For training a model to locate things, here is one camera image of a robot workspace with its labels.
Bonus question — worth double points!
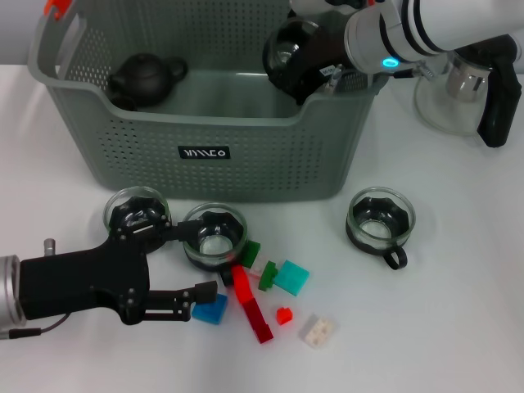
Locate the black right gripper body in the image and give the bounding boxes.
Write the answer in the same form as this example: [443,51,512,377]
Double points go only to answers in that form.
[286,24,353,89]

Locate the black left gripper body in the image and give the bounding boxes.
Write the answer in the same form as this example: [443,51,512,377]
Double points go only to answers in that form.
[18,212,173,327]

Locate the blue square toy brick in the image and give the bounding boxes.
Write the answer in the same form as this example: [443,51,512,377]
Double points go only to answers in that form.
[191,293,229,327]

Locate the glass teacup black sleeve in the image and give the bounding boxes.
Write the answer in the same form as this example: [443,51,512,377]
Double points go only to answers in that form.
[346,187,417,272]
[261,18,328,89]

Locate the glass jar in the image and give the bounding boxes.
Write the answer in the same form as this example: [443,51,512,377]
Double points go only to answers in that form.
[102,186,169,237]
[181,202,249,287]

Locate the grey perforated plastic storage bin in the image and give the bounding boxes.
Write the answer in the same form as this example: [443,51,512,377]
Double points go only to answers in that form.
[27,0,393,204]

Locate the bright red long brick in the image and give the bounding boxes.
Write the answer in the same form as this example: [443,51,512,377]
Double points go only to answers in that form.
[231,264,255,305]

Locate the green toy brick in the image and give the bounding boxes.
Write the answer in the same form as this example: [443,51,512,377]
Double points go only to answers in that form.
[240,240,262,266]
[257,261,280,292]

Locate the dark red long brick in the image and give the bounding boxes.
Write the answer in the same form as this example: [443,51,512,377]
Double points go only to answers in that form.
[241,297,274,344]

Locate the small white toy brick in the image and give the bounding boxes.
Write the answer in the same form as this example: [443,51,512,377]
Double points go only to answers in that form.
[248,252,274,283]

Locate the teal square toy brick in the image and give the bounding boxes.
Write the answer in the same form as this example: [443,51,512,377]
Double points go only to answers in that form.
[273,260,311,296]

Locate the translucent white toy brick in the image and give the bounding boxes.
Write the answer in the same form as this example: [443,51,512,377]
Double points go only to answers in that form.
[298,313,341,350]

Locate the black clay teapot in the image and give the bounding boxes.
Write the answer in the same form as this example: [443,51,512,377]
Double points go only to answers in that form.
[107,52,189,108]

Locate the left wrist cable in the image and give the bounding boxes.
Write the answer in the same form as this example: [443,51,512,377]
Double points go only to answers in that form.
[0,313,70,340]

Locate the wrist cable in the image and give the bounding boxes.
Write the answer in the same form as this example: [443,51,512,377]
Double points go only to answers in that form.
[0,313,70,340]
[392,61,435,81]

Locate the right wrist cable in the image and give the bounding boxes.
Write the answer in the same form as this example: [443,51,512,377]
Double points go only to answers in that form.
[392,61,435,81]

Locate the glass pitcher black handle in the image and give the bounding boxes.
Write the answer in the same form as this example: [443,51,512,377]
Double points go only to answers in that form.
[413,34,523,148]

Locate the orange bin handle clip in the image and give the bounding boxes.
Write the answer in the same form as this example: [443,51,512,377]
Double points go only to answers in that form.
[43,0,71,20]

